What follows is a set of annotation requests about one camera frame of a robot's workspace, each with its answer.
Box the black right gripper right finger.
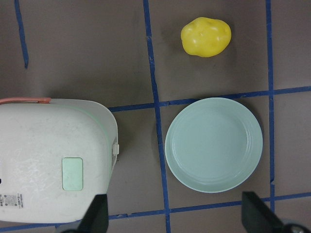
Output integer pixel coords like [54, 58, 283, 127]
[242, 191, 310, 233]

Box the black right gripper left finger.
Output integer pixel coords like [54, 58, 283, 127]
[63, 194, 109, 233]

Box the white rice cooker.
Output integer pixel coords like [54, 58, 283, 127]
[0, 97, 119, 223]

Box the green plate near potato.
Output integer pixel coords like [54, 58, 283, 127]
[165, 98, 263, 193]

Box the yellow toy potato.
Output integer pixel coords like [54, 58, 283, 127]
[180, 17, 232, 58]

